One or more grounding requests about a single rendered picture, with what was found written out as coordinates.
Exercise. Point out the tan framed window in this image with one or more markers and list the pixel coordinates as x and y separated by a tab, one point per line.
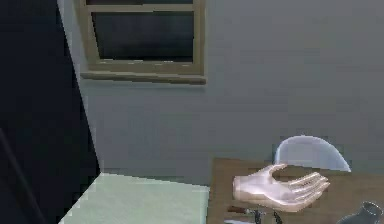
200	40

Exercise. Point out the pale hand sculpture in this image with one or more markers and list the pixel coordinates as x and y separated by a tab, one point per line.
266	191

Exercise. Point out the white round-backed chair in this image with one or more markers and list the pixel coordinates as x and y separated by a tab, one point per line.
311	153

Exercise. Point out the black tall cabinet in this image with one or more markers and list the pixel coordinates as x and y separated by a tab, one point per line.
36	116

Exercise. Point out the brown wooden table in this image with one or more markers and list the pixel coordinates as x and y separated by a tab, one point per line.
353	190

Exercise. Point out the dark grey vase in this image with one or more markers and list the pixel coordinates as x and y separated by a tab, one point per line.
365	215

